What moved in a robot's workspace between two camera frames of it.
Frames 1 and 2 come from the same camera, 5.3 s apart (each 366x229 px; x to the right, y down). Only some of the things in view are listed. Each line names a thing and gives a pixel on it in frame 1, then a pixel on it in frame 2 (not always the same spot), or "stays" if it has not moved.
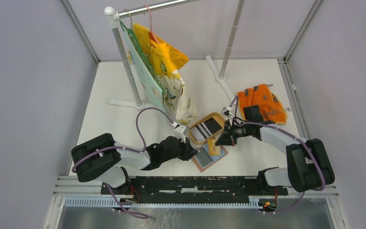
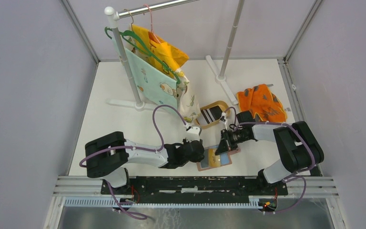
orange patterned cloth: [271, 109] stays
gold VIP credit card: [213, 150] to [214, 161]
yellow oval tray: [217, 117] to [201, 122]
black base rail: [195, 190] stays
